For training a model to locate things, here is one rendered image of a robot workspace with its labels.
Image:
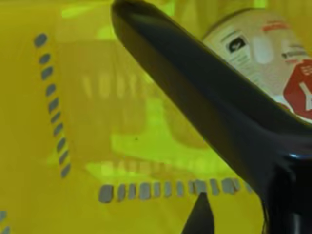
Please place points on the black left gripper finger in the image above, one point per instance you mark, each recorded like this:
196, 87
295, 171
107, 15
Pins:
201, 219

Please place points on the yellow plastic basket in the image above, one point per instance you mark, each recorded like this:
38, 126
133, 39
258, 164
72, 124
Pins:
80, 109

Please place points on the small white branded can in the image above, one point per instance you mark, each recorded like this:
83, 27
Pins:
268, 61

